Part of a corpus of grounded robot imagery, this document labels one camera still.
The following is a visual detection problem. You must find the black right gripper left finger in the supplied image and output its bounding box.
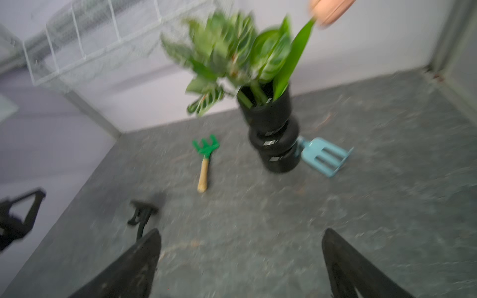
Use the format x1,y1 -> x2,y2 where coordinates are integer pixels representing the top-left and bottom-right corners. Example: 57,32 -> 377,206
70,228 -> 161,298

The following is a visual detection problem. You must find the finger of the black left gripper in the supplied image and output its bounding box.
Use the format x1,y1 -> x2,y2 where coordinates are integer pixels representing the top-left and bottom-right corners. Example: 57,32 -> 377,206
1,189 -> 47,252

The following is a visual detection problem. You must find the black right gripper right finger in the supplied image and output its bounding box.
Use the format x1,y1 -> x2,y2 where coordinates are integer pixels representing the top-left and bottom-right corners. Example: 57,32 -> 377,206
322,228 -> 413,298

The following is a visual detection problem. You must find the black suction mount stand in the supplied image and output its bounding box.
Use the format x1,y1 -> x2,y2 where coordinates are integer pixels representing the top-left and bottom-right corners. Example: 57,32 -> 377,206
127,200 -> 159,241

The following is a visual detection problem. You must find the light blue garden fork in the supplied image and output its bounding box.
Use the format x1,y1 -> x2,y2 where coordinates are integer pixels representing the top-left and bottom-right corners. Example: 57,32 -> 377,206
297,135 -> 354,178

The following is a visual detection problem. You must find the black stacked plant pot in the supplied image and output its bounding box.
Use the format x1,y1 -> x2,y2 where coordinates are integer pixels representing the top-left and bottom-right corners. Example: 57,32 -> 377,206
239,82 -> 300,173

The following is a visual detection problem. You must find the green artificial plant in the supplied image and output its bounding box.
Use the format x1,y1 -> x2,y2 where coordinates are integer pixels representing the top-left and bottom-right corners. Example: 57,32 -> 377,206
160,11 -> 316,117

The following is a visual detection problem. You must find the pink artificial tulip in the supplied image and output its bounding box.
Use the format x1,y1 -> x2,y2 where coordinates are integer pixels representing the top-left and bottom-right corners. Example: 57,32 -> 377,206
309,0 -> 355,27

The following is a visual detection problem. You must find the green rake wooden handle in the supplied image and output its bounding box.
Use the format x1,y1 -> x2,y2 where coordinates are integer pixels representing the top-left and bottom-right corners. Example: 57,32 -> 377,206
193,134 -> 220,194

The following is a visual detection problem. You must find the white wire wall shelf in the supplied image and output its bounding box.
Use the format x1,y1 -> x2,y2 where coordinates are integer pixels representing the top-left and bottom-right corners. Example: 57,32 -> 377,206
23,1 -> 234,93

